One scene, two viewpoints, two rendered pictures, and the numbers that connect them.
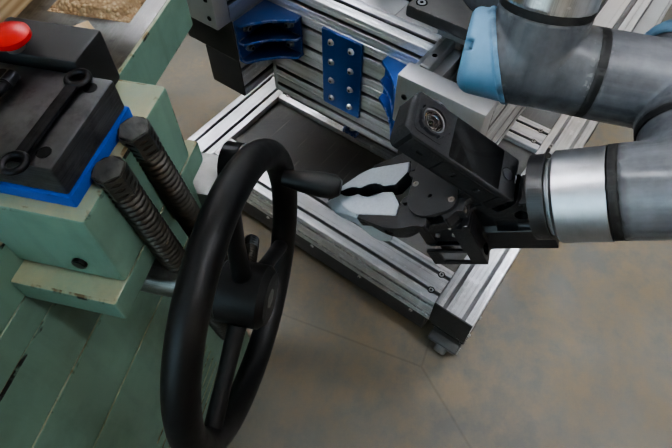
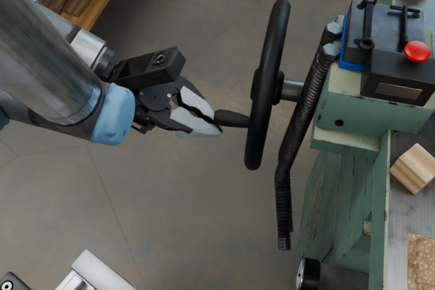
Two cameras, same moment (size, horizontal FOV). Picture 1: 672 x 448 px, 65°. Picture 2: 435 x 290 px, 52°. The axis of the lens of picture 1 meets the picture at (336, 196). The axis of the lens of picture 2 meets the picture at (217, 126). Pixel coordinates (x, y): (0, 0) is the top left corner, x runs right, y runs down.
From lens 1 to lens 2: 69 cm
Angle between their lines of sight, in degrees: 67
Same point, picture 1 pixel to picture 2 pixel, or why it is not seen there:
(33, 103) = (383, 32)
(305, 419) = (239, 257)
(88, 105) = (352, 31)
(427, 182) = (162, 91)
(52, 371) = not seen: hidden behind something
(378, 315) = not seen: outside the picture
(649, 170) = (59, 21)
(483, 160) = (133, 65)
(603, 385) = not seen: hidden behind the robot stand
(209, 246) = (276, 11)
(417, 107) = (169, 59)
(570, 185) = (94, 39)
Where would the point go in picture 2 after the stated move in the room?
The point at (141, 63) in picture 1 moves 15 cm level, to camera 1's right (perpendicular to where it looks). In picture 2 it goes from (380, 202) to (264, 202)
